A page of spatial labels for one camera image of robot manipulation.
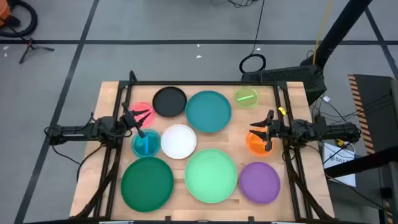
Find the large mint green plate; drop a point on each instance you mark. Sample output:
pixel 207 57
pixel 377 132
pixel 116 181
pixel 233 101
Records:
pixel 211 176

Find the small light green translucent plate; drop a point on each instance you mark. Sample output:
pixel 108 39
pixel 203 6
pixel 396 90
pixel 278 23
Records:
pixel 248 104

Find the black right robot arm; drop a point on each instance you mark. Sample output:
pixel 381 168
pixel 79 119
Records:
pixel 335 130

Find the black plastic plate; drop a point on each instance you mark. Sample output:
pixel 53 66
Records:
pixel 169 101

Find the large dark green plate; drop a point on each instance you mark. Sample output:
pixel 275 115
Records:
pixel 147 184

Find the orange vacuum cleaner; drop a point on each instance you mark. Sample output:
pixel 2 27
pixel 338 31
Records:
pixel 3 11

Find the large teal plastic plate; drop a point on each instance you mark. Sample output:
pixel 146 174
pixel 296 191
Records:
pixel 208 111

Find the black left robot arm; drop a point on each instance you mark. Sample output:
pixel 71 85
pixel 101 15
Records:
pixel 81 130

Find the yellow gripper tag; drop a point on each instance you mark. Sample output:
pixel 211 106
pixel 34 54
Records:
pixel 282 110

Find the yellow plug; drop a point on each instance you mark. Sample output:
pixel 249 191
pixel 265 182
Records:
pixel 340 142

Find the black metal beam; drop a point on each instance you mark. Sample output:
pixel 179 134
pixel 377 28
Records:
pixel 367 161

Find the small white tag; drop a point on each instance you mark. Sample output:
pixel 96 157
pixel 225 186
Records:
pixel 326 98

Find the black slanted pole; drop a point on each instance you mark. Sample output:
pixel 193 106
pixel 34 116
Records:
pixel 339 29

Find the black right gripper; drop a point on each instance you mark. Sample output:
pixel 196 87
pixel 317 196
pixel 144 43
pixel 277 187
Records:
pixel 280 129

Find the white printed paper sign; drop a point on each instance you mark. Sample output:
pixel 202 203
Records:
pixel 339 168

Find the black tripod stand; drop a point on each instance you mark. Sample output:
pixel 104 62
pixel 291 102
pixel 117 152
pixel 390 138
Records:
pixel 31 46

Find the black aluminium table frame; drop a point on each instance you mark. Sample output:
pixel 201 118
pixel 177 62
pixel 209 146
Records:
pixel 202 83

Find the small pink translucent plate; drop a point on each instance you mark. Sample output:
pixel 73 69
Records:
pixel 141 105

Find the purple plastic plate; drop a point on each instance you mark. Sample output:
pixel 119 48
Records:
pixel 259 183

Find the small orange translucent plate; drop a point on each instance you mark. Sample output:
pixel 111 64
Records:
pixel 256 146

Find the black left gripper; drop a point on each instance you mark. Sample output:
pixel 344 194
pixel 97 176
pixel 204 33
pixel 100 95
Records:
pixel 128 121

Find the white plastic plate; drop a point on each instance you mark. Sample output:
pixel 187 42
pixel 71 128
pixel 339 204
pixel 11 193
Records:
pixel 178 142

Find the hazard striped black panel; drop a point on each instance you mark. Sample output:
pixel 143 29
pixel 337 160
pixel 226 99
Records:
pixel 373 93

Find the small blue translucent plate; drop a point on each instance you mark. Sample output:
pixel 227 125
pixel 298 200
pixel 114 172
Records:
pixel 152 146

